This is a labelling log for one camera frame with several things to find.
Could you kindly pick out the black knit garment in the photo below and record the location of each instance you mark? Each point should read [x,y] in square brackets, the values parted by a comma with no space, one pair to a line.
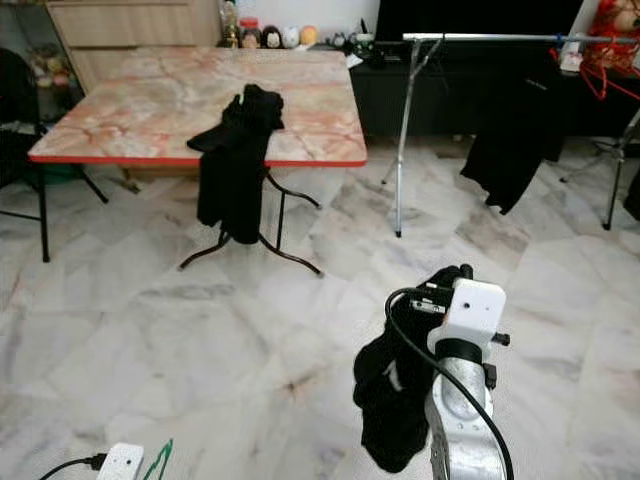
[390,400]

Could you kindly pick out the green clothes hanger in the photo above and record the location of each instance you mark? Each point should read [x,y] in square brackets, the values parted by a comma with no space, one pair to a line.
[157,460]

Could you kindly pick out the red clothes hanger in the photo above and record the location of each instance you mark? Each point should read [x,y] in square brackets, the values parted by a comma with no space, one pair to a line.
[600,85]

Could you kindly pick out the red hanger with blue hook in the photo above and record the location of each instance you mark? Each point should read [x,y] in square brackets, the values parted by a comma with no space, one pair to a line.
[559,42]

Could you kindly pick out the black t-shirt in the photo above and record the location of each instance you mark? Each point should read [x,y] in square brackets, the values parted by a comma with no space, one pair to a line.
[515,130]

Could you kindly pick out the black TV console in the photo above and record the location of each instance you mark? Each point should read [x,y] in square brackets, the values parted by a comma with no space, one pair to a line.
[380,100]

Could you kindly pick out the black thick garment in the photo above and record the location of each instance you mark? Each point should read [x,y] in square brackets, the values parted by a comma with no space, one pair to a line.
[240,170]

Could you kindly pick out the black folding chair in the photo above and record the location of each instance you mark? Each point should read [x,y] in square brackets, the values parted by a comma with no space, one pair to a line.
[15,120]

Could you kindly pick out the silver clothes rack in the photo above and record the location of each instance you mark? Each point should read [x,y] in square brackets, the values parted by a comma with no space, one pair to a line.
[490,37]

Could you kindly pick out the white tissue pack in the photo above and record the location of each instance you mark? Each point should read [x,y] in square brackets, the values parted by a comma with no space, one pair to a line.
[571,58]

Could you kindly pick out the black television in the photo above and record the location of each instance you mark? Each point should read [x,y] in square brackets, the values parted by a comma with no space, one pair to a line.
[480,15]

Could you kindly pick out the orange round plush toy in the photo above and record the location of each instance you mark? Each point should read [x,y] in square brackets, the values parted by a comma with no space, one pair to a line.
[308,36]

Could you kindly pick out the white round plush toy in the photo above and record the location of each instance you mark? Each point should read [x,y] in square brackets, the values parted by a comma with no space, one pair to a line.
[290,37]

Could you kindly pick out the black round plush toy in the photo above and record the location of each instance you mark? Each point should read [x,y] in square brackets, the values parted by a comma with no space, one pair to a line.
[271,38]

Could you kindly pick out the red gold figurine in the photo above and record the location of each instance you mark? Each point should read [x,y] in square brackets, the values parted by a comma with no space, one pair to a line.
[615,30]

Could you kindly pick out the marble top folding table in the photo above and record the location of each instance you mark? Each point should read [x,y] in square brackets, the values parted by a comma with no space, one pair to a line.
[160,110]

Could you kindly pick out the light wooden cabinet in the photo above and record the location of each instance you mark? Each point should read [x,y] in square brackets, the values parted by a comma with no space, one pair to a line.
[130,30]

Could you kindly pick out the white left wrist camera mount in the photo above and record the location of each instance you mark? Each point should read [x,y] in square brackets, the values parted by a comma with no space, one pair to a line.
[120,463]

